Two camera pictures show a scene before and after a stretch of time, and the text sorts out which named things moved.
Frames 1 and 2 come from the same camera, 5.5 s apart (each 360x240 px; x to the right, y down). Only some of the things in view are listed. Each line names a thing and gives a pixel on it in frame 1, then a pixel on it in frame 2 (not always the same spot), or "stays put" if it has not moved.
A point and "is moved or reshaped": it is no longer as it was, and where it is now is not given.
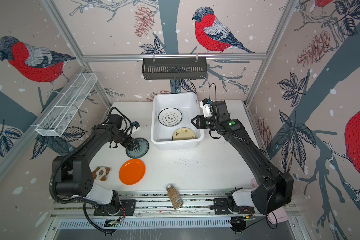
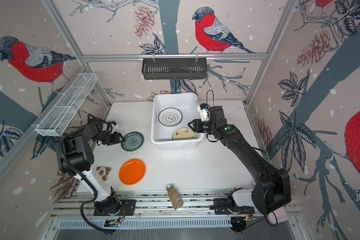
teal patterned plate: x=139 y=152 is moved or reshaped
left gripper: x=132 y=147 → x=115 y=138
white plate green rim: x=170 y=116 stays put
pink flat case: x=276 y=217 stays put
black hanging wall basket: x=170 y=68 stays put
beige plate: x=183 y=133 stays put
